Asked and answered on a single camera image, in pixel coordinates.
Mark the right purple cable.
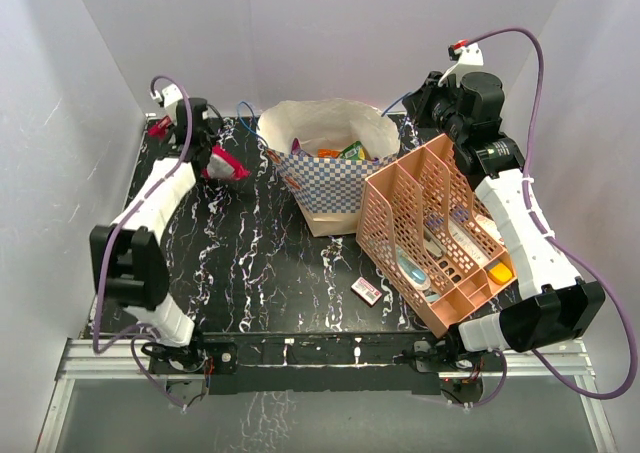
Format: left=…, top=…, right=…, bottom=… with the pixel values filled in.
left=449, top=26, right=639, bottom=409

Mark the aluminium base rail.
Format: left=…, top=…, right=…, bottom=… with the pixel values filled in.
left=37, top=333, right=617, bottom=452

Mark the checkered paper bag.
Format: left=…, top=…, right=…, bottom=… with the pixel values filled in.
left=240, top=98, right=401, bottom=237

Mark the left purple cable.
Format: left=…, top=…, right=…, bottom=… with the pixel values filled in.
left=89, top=75, right=196, bottom=409

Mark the blue tape dispenser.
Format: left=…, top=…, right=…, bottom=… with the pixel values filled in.
left=396, top=247, right=431, bottom=292

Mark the pink mesh file organizer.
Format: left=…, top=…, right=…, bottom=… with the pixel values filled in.
left=356, top=135, right=517, bottom=337

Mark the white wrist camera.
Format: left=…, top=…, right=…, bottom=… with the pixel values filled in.
left=150, top=84, right=183, bottom=122
left=438, top=40, right=484, bottom=87

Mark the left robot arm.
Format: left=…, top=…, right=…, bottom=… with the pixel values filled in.
left=89, top=94, right=223, bottom=372

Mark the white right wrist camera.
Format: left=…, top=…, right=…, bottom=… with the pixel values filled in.
left=438, top=40, right=484, bottom=87

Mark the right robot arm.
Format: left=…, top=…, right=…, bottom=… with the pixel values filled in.
left=403, top=71, right=605, bottom=370

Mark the small red white box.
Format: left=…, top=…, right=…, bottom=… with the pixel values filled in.
left=351, top=277, right=382, bottom=307

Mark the orange snack packet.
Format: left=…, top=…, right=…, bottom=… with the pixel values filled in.
left=317, top=149, right=341, bottom=158

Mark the purple cable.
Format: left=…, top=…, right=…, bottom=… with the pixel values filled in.
left=89, top=75, right=196, bottom=409
left=449, top=26, right=639, bottom=409

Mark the pink snack bag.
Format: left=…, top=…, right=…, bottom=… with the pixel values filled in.
left=148, top=116, right=250, bottom=181

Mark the green snack packet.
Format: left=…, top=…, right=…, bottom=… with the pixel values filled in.
left=338, top=141, right=367, bottom=161

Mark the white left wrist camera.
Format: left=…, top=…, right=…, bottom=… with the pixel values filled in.
left=150, top=84, right=183, bottom=122

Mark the yellow object in organizer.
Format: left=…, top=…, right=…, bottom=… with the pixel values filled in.
left=486, top=260, right=513, bottom=285

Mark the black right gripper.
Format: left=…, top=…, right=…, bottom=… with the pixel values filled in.
left=404, top=72, right=470, bottom=144

